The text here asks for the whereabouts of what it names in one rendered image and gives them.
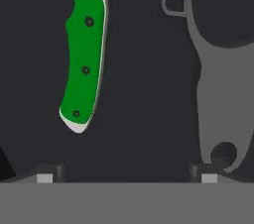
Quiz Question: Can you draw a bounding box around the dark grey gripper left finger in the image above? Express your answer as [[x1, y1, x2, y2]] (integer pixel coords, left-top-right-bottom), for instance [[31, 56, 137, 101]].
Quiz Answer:
[[0, 163, 65, 184]]

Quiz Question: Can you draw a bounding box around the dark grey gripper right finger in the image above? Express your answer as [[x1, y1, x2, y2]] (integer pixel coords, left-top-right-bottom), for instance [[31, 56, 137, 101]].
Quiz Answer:
[[189, 163, 254, 184]]

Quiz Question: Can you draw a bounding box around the grey peeler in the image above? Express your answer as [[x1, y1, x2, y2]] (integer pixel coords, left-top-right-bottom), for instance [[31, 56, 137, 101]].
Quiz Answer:
[[161, 0, 254, 174]]

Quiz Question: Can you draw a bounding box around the green-handled knife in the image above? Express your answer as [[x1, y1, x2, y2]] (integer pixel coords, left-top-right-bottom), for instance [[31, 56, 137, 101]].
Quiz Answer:
[[51, 0, 110, 135]]

